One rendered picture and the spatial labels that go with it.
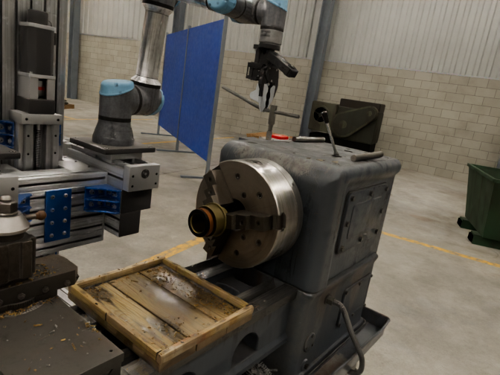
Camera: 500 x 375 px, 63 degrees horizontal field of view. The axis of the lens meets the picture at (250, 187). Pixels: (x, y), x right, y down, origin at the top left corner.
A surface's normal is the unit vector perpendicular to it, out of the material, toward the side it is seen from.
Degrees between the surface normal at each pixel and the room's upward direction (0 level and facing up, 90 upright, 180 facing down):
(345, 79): 90
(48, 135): 90
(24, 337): 0
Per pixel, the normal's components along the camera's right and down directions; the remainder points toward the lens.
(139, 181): 0.79, 0.26
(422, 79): -0.48, 0.15
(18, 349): 0.14, -0.96
